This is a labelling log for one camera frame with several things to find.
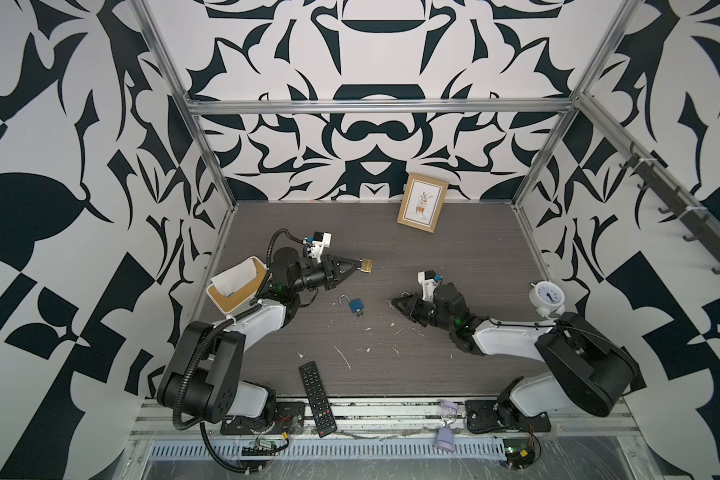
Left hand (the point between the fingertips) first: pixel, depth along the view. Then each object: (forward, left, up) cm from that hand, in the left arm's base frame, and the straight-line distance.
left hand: (362, 259), depth 76 cm
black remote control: (-27, +12, -22) cm, 37 cm away
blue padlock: (-1, +2, -24) cm, 24 cm away
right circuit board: (-39, -35, -24) cm, 58 cm away
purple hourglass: (-36, -18, -21) cm, 45 cm away
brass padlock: (-1, -1, -2) cm, 3 cm away
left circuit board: (-36, +25, -26) cm, 51 cm away
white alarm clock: (-2, -57, -20) cm, 60 cm away
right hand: (-4, -8, -14) cm, 17 cm away
